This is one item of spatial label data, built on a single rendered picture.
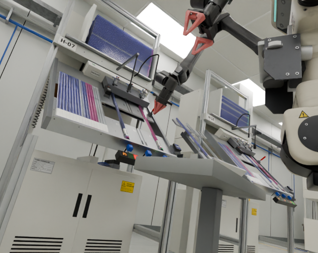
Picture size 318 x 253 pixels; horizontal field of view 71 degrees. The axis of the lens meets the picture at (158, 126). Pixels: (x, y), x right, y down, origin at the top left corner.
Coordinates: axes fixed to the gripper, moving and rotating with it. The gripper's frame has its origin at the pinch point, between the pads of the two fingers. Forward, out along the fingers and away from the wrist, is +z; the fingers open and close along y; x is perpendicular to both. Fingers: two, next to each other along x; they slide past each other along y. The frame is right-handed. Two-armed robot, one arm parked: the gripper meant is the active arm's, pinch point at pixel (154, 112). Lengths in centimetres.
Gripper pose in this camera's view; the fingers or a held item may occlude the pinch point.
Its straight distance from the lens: 118.2
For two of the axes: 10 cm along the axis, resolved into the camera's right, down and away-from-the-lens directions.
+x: 3.9, 4.5, -8.1
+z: -5.0, 8.4, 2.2
